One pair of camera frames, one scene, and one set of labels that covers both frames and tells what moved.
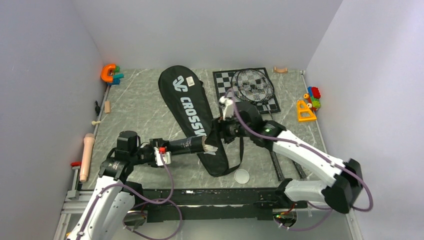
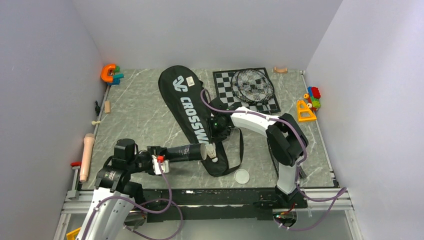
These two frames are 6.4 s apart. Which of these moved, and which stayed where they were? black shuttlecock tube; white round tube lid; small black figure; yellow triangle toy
Moved: black shuttlecock tube
Stayed: white round tube lid; small black figure; yellow triangle toy
